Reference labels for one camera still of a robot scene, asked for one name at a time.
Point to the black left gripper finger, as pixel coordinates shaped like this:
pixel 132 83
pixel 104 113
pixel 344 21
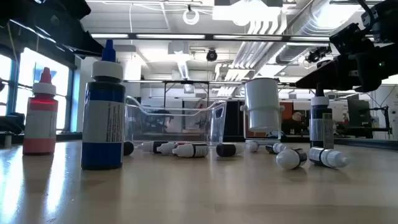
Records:
pixel 62 45

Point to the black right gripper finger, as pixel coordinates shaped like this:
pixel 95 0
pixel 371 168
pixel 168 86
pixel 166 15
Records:
pixel 332 77

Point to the large black food coloring bottle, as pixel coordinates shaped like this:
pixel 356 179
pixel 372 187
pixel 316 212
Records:
pixel 317 124

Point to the large red food coloring bottle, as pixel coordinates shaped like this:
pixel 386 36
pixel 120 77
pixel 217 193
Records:
pixel 40 124

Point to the large blue food coloring bottle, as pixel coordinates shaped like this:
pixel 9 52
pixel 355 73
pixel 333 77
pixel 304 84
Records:
pixel 102 124

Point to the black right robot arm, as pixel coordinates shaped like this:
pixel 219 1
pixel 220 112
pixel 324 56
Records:
pixel 385 21

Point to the black mounted device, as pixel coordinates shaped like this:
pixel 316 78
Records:
pixel 315 54

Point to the black monitor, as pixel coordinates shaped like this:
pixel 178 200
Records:
pixel 357 112

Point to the large window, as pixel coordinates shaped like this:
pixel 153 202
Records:
pixel 31 77

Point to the ceiling light strip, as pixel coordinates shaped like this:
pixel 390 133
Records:
pixel 109 36
pixel 171 36
pixel 248 37

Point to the black background equipment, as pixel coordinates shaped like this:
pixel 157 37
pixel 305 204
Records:
pixel 377 124

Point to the orange partition panel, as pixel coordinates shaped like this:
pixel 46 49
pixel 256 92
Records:
pixel 287 109

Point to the person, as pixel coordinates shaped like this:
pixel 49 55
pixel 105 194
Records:
pixel 295 123

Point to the white cylindrical cup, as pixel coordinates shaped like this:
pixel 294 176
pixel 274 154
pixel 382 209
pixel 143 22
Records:
pixel 262 102

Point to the black overhead crossbar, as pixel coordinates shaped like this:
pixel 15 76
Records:
pixel 248 38

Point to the clear plastic bin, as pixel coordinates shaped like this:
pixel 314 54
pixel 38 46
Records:
pixel 217 123

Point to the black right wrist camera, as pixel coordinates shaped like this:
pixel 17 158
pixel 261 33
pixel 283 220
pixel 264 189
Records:
pixel 351 39

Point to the black aluminium table frame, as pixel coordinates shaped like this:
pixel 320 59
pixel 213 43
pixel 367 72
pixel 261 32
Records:
pixel 367 143

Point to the black overhead camera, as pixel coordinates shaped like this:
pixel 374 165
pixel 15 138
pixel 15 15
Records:
pixel 211 55

